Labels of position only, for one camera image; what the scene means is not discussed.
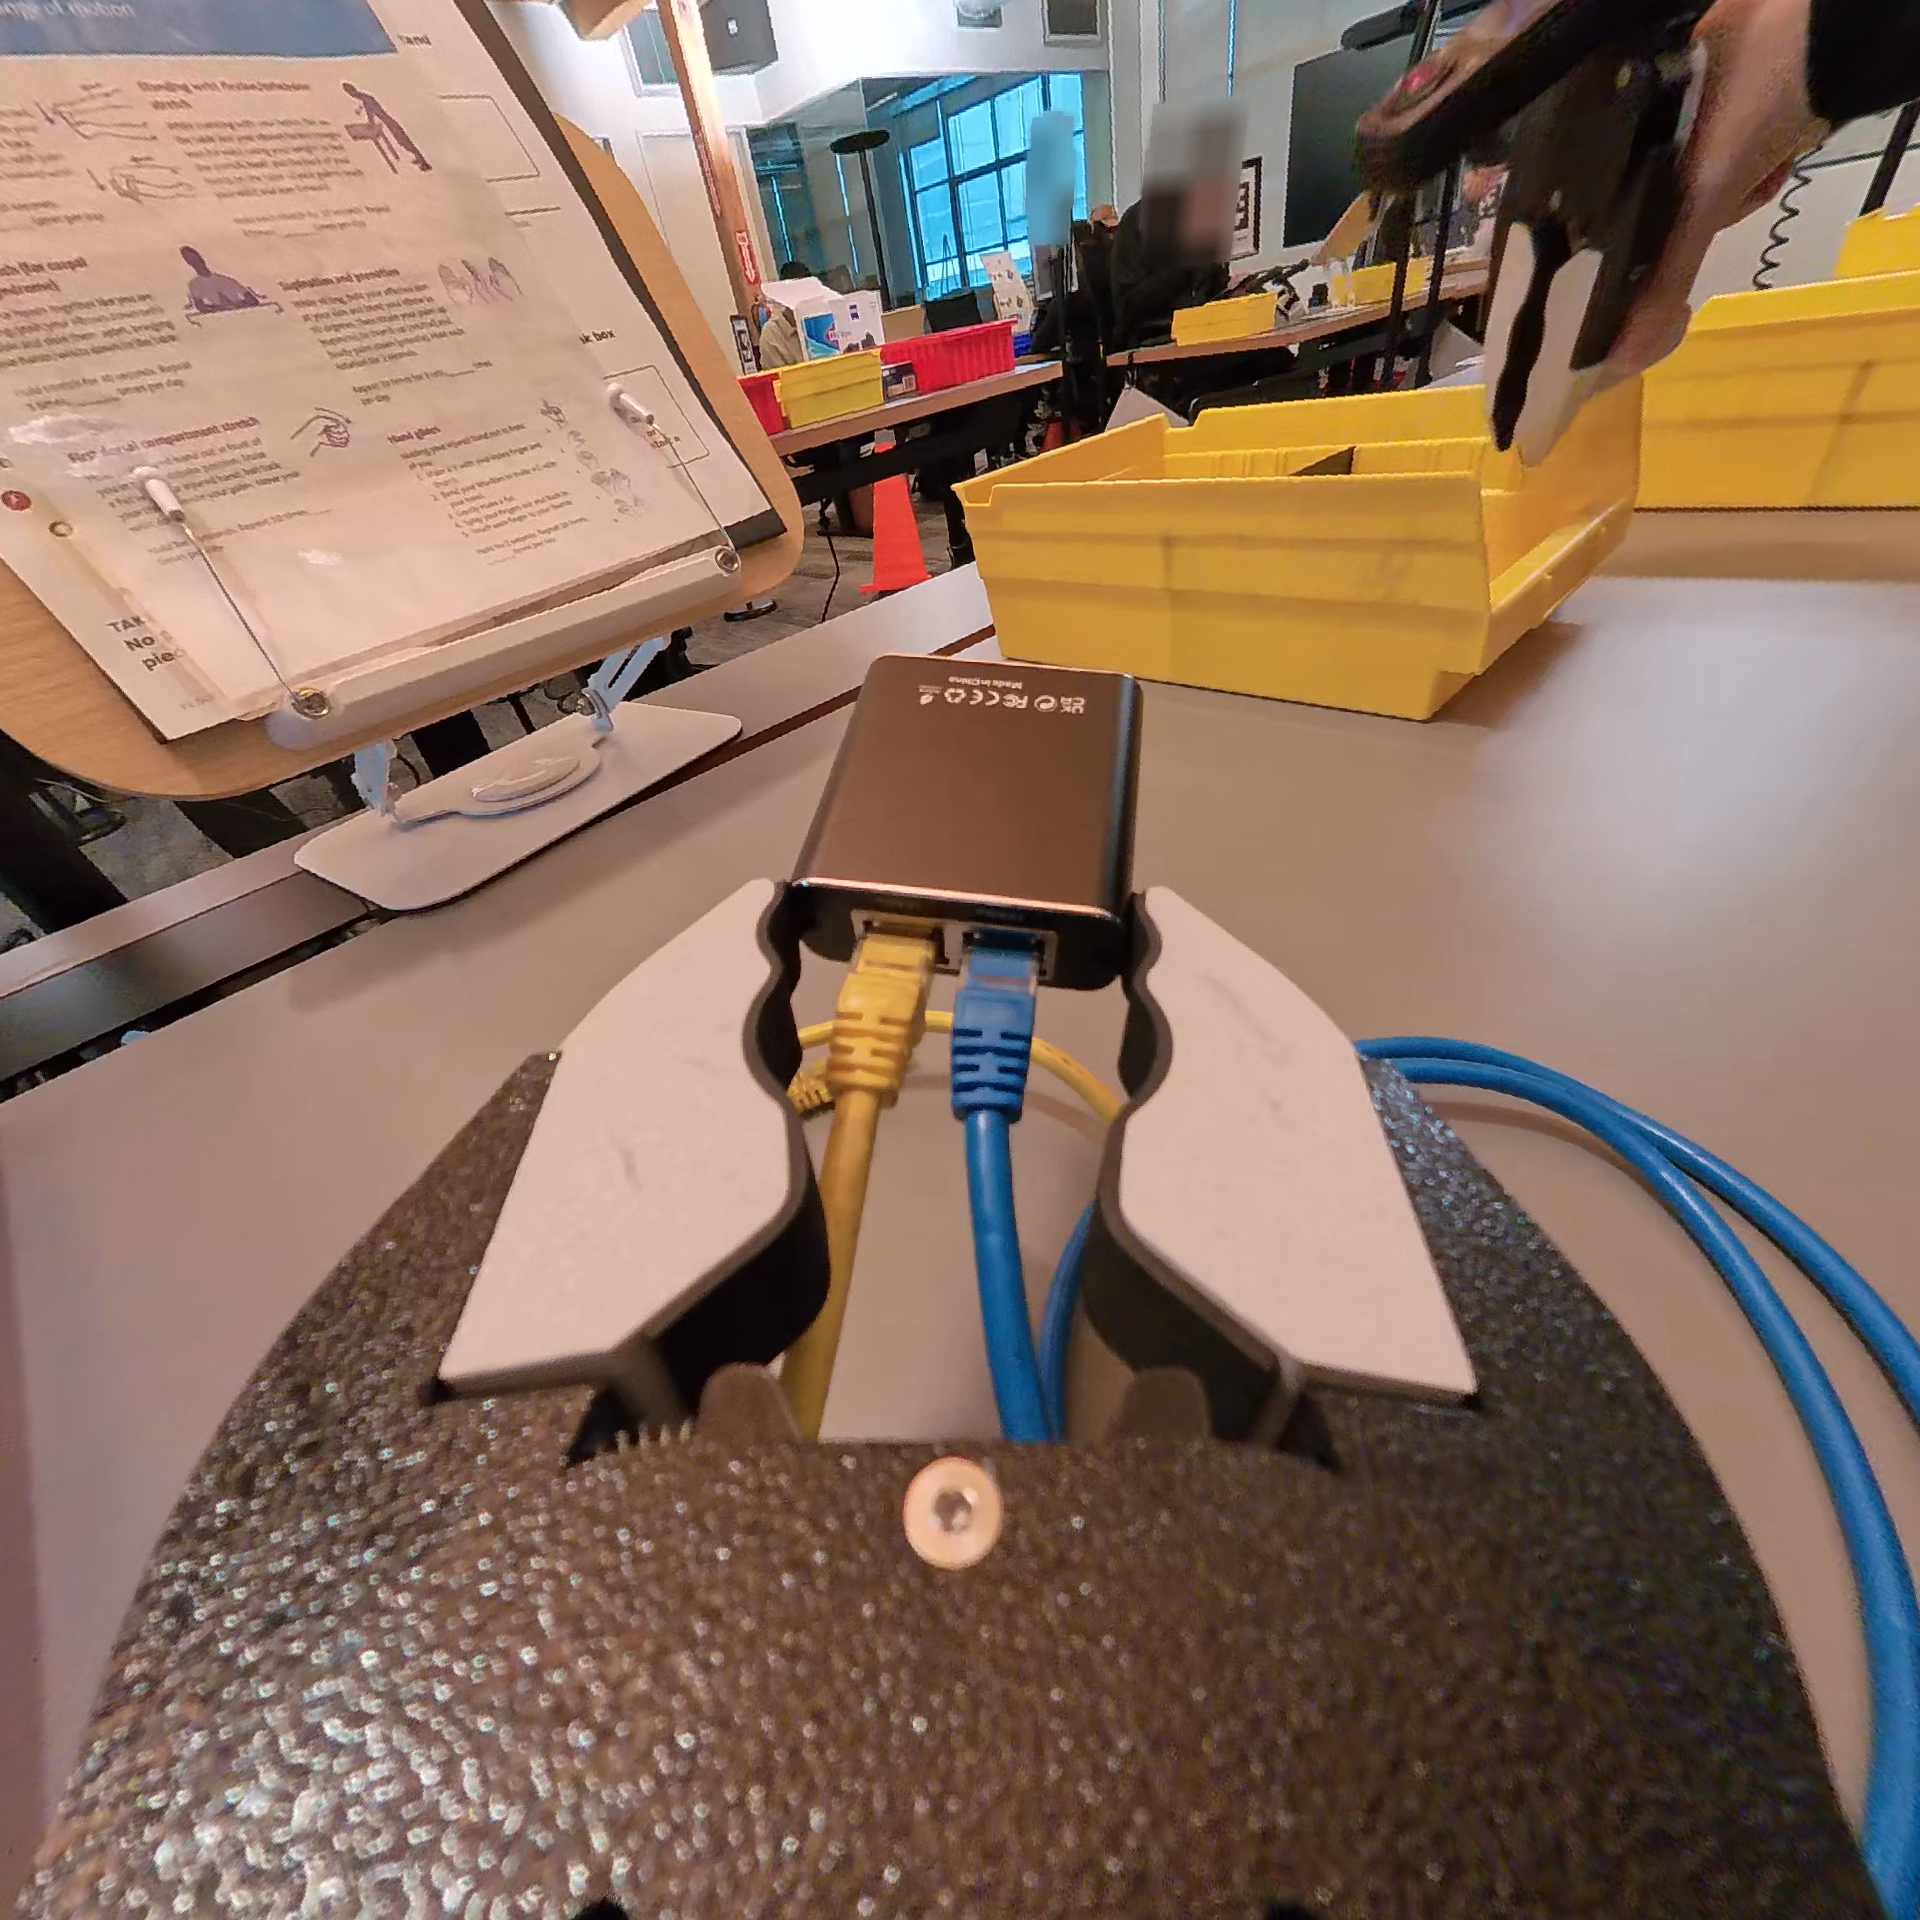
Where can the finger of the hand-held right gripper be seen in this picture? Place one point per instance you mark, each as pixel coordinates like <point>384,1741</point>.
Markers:
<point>1583,404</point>
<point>1528,284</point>

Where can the black floor lamp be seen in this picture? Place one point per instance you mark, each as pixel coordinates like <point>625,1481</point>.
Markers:
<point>874,225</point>

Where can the black network adapter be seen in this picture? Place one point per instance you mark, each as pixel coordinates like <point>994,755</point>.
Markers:
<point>974,780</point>

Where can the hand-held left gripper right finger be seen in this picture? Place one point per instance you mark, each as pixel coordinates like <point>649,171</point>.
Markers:
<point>1289,1185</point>

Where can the person's right hand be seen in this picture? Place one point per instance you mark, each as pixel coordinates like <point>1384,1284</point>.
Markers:
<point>1755,106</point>

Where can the grey desk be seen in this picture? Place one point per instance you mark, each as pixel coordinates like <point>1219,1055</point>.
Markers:
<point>1501,840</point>

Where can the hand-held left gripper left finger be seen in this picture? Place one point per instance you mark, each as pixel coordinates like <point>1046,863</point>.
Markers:
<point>630,1171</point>

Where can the small yellow bin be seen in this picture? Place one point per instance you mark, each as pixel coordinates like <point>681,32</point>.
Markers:
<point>1223,317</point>
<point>832,394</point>

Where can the yellow plastic bin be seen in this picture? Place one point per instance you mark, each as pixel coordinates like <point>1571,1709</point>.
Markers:
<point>1881,247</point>
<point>1786,404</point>
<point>1277,585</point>

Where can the orange traffic cone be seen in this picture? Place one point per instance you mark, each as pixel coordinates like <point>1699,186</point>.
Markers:
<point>897,547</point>

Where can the printed instruction sheet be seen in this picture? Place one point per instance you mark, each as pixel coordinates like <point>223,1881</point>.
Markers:
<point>301,376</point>

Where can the black monitor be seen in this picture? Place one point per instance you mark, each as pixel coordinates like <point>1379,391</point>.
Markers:
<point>1328,148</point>

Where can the white and blue box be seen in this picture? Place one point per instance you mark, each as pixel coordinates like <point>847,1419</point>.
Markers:
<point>832,317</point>

